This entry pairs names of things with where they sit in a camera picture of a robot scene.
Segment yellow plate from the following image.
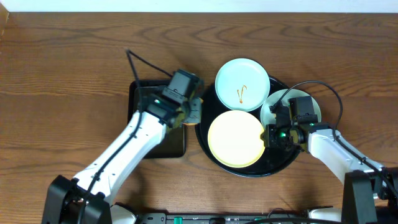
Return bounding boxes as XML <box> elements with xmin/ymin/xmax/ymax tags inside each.
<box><xmin>208</xmin><ymin>110</ymin><xmax>265</xmax><ymax>168</ymax></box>

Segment orange sponge with green pad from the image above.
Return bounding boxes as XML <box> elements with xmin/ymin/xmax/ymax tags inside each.
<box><xmin>183</xmin><ymin>122</ymin><xmax>198</xmax><ymax>126</ymax></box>

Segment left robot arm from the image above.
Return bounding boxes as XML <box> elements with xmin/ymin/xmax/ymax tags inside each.
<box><xmin>42</xmin><ymin>94</ymin><xmax>202</xmax><ymax>223</ymax></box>

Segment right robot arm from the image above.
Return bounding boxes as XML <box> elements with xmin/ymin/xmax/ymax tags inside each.
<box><xmin>263</xmin><ymin>123</ymin><xmax>397</xmax><ymax>223</ymax></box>

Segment round black serving tray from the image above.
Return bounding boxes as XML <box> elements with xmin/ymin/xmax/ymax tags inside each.
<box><xmin>195</xmin><ymin>83</ymin><xmax>300</xmax><ymax>177</ymax></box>

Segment black rectangular water tray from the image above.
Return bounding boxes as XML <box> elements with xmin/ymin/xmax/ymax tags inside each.
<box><xmin>127</xmin><ymin>80</ymin><xmax>186</xmax><ymax>159</ymax></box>

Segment light blue plate with sauce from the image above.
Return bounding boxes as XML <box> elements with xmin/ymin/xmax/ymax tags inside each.
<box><xmin>215</xmin><ymin>58</ymin><xmax>271</xmax><ymax>112</ymax></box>

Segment right black cable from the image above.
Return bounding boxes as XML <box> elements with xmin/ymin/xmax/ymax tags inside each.
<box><xmin>269</xmin><ymin>80</ymin><xmax>398</xmax><ymax>200</ymax></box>

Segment black cable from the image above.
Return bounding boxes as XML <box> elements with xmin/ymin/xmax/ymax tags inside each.
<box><xmin>76</xmin><ymin>49</ymin><xmax>174</xmax><ymax>224</ymax></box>
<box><xmin>269</xmin><ymin>80</ymin><xmax>398</xmax><ymax>200</ymax></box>

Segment left black cable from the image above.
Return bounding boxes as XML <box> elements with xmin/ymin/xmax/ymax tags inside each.
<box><xmin>76</xmin><ymin>49</ymin><xmax>174</xmax><ymax>224</ymax></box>

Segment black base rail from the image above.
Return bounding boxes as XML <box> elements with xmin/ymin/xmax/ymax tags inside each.
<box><xmin>133</xmin><ymin>207</ymin><xmax>343</xmax><ymax>224</ymax></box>

